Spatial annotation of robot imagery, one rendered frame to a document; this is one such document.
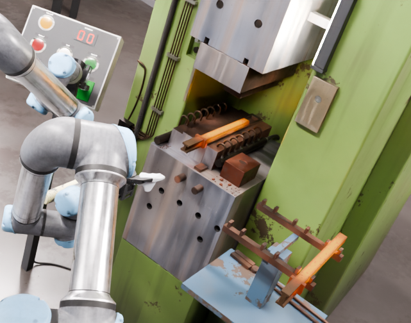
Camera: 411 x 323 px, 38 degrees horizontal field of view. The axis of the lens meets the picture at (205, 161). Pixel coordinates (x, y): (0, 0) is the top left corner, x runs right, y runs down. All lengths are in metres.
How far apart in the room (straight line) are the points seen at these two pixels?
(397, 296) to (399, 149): 1.43
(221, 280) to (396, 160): 0.88
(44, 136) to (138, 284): 1.21
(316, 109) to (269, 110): 0.52
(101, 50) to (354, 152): 0.95
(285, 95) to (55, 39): 0.92
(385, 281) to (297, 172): 1.76
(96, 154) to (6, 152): 2.32
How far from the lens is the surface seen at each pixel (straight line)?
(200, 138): 2.08
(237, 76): 1.98
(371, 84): 1.95
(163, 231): 2.25
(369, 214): 2.55
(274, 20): 1.89
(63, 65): 1.84
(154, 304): 2.43
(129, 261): 2.43
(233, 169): 2.06
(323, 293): 2.79
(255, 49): 1.93
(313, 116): 2.01
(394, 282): 3.79
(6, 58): 1.51
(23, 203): 1.56
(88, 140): 1.33
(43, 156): 1.35
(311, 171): 2.09
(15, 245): 2.99
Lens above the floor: 1.94
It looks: 28 degrees down
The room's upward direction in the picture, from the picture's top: 20 degrees clockwise
